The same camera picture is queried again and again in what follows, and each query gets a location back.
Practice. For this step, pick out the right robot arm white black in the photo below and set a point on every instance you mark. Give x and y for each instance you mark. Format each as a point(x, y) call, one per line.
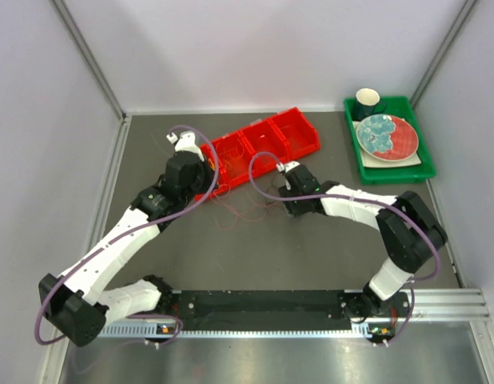
point(410, 231)

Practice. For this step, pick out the red blue patterned plate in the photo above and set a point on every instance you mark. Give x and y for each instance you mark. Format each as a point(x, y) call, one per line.
point(387, 137)

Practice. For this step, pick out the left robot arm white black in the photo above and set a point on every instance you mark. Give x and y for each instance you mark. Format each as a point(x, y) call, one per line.
point(77, 302)

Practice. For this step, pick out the white square plate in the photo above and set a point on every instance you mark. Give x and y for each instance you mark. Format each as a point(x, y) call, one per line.
point(368, 161)

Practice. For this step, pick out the dark green white cup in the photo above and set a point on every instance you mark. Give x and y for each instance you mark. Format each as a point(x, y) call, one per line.
point(367, 102)

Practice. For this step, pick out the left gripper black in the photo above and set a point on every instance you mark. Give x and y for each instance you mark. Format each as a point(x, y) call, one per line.
point(205, 167)

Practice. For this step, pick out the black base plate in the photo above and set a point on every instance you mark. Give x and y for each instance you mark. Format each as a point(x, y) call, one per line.
point(275, 310)

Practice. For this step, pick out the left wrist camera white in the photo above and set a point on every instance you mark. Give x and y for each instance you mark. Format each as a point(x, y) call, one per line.
point(186, 141)

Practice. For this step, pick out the aluminium frame rail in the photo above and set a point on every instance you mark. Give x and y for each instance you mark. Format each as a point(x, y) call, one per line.
point(441, 305)

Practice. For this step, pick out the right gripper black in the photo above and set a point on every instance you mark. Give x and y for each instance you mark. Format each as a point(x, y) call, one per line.
point(292, 210)

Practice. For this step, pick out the green plastic tray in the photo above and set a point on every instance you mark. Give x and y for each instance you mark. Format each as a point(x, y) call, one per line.
point(400, 107)

